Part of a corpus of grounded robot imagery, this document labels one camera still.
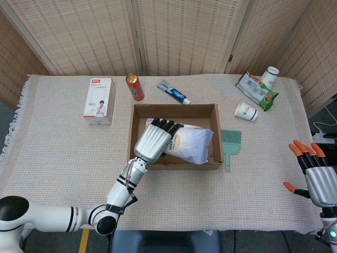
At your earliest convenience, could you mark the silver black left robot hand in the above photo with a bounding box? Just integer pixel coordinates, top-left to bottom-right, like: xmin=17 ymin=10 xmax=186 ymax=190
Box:
xmin=133 ymin=118 xmax=184 ymax=162

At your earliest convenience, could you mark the silver orange-tipped right robot hand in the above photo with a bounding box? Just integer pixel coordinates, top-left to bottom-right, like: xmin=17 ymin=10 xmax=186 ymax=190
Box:
xmin=283 ymin=139 xmax=337 ymax=209

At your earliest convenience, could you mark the white plastic bag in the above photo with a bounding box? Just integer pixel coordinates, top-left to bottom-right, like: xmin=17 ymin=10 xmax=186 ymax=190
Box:
xmin=145 ymin=118 xmax=214 ymax=164

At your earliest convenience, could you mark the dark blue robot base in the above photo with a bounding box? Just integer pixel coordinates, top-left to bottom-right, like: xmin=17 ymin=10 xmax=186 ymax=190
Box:
xmin=110 ymin=230 xmax=222 ymax=253

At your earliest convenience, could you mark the open brown cardboard box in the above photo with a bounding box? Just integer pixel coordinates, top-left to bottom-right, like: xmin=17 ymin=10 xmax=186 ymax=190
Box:
xmin=126 ymin=103 xmax=225 ymax=171

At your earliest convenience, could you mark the white desk lamp box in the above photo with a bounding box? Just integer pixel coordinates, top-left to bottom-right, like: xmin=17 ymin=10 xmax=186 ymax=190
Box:
xmin=83 ymin=77 xmax=117 ymax=126

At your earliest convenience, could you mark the white power strip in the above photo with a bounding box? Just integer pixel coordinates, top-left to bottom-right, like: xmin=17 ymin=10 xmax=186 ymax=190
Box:
xmin=312 ymin=131 xmax=337 ymax=144

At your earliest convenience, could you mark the blue white toothpaste tube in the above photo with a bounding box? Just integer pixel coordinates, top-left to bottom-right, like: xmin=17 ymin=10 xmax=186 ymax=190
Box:
xmin=157 ymin=80 xmax=192 ymax=105

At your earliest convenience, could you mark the orange drink can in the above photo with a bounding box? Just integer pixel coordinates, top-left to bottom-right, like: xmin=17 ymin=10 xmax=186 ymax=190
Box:
xmin=125 ymin=73 xmax=145 ymax=102

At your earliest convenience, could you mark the small green hand brush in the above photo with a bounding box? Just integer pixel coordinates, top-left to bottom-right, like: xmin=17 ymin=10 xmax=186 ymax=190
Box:
xmin=220 ymin=129 xmax=242 ymax=173

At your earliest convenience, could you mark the beige woven tablecloth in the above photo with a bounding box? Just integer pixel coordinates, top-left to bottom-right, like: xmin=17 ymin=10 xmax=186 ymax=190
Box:
xmin=0 ymin=74 xmax=327 ymax=235

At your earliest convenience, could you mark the white paper cup blue band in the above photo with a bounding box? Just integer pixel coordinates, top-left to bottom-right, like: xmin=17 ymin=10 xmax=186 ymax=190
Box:
xmin=260 ymin=66 xmax=280 ymax=89
xmin=234 ymin=101 xmax=259 ymax=122

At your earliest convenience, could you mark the woven folding screen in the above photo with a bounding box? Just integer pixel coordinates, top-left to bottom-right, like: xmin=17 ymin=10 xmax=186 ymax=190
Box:
xmin=0 ymin=0 xmax=337 ymax=111

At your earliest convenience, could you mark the green and white snack bag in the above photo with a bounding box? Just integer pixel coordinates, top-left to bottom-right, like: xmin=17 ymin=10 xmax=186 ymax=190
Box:
xmin=235 ymin=71 xmax=280 ymax=112

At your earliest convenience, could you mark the white power cable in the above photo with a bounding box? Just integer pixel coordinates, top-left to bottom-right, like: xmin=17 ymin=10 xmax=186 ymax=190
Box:
xmin=313 ymin=105 xmax=337 ymax=135

